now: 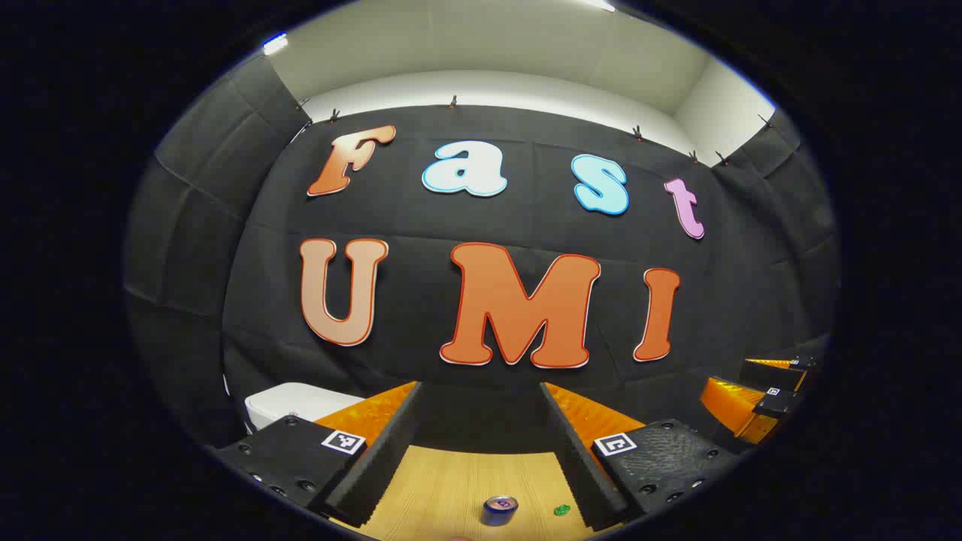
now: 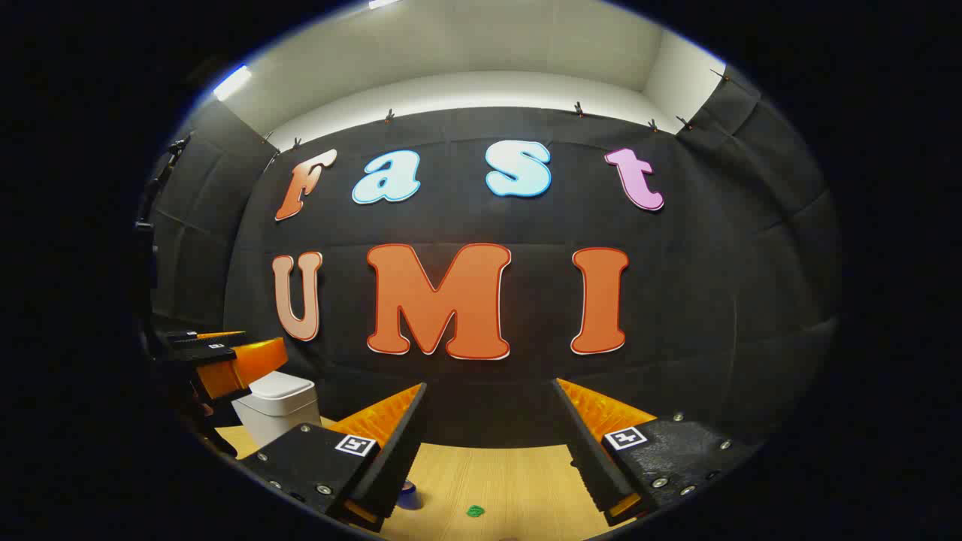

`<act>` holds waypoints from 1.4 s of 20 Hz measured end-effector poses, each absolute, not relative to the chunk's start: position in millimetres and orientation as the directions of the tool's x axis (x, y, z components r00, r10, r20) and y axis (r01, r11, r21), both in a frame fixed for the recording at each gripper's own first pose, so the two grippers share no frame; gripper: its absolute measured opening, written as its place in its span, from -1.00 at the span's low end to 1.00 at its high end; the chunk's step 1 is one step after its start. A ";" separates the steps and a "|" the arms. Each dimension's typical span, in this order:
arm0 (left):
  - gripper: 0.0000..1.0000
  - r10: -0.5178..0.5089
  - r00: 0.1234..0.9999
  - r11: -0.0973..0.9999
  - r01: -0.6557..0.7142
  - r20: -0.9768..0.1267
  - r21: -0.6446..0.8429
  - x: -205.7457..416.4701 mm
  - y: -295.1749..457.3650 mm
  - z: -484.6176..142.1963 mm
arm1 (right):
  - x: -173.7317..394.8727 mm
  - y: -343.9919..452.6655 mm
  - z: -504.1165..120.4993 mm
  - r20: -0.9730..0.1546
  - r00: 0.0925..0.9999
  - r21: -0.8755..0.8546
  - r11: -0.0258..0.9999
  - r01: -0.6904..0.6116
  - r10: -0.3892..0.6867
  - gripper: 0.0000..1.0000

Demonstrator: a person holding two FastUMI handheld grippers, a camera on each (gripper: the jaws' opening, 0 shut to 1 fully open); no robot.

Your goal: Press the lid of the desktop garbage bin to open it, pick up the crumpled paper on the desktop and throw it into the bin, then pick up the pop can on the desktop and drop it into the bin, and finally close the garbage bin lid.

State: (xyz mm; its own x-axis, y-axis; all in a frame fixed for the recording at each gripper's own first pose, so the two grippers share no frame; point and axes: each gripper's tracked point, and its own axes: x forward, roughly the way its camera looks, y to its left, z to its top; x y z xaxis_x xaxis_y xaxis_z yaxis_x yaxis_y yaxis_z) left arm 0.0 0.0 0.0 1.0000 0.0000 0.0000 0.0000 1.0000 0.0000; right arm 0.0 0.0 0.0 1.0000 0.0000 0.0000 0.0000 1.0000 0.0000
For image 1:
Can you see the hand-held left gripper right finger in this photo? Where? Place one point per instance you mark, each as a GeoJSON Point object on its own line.
{"type": "Point", "coordinates": [582, 473]}

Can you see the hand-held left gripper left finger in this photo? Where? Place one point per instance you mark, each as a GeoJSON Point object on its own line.
{"type": "Point", "coordinates": [383, 466]}

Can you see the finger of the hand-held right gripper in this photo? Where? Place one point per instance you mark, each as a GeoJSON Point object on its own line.
{"type": "Point", "coordinates": [733, 406]}
{"type": "Point", "coordinates": [766, 376]}

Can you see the blue pop can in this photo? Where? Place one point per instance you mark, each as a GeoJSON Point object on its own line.
{"type": "Point", "coordinates": [500, 511]}

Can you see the white desktop garbage bin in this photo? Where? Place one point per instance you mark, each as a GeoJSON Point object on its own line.
{"type": "Point", "coordinates": [293, 398]}

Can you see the black backdrop cloth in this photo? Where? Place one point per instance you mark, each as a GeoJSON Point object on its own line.
{"type": "Point", "coordinates": [421, 225]}

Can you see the ceiling light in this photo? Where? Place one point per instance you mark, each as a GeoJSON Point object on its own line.
{"type": "Point", "coordinates": [600, 4]}
{"type": "Point", "coordinates": [275, 43]}

